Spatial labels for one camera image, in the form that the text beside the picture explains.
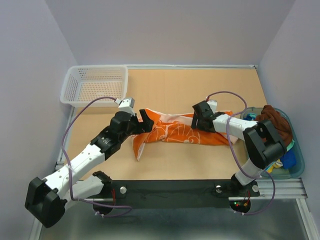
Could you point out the blue towel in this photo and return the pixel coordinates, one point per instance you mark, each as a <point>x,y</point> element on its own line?
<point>288,160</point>

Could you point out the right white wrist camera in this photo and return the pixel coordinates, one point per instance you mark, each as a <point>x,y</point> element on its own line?
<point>212,105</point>

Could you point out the teal plastic tub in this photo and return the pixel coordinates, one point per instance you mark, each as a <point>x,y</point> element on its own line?
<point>297,170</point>

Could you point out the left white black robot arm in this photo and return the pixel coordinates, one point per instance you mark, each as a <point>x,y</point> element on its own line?
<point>45,197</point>

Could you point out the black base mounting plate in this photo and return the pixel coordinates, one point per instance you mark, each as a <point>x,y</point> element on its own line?
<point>177,194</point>

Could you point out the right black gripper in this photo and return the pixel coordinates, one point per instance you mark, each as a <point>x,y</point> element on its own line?
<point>197,125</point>

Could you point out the orange Doraemon towel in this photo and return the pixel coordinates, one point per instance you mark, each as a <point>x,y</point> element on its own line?
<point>174,128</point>

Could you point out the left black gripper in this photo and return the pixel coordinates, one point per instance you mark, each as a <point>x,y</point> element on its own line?
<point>147,123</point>

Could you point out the white perforated plastic basket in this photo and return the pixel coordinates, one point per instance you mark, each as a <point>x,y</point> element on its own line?
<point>85,83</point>

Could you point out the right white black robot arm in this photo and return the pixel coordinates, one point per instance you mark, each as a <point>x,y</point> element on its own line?
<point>263,143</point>

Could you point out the brown towel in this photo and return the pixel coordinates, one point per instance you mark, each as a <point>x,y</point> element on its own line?
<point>279,122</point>

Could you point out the aluminium frame rail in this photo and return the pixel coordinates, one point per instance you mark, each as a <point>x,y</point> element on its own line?
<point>268,187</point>

